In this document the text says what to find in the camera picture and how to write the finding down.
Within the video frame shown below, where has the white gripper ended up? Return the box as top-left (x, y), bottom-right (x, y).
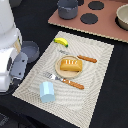
top-left (0, 48), bottom-right (28, 92)

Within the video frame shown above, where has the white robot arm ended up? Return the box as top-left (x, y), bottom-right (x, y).
top-left (0, 0), bottom-right (28, 92)

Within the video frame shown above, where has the light blue milk carton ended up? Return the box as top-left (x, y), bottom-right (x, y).
top-left (40, 81), bottom-right (55, 103)

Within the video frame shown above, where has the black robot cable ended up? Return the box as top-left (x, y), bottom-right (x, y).
top-left (0, 77), bottom-right (23, 97)

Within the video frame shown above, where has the round wooden plate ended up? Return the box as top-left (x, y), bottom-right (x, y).
top-left (55, 55), bottom-right (81, 79)

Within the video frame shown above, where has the fork with wooden handle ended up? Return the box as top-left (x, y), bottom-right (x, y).
top-left (43, 72), bottom-right (84, 90)

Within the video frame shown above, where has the grey cooking pot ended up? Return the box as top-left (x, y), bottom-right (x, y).
top-left (57, 0), bottom-right (78, 20)

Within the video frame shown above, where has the beige woven placemat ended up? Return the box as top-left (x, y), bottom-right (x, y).
top-left (13, 31), bottom-right (114, 128)

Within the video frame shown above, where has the orange toy bread loaf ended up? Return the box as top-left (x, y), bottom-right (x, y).
top-left (60, 59), bottom-right (83, 71)

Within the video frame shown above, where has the grey frying pan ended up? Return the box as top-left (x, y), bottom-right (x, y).
top-left (21, 41), bottom-right (40, 63)

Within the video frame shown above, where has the knife with wooden handle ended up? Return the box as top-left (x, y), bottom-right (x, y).
top-left (58, 50), bottom-right (97, 63)

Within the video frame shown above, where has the yellow toy banana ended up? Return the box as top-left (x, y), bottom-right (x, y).
top-left (54, 38), bottom-right (68, 47)

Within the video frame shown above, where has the beige bowl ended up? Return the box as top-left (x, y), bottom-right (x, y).
top-left (116, 4), bottom-right (128, 30)

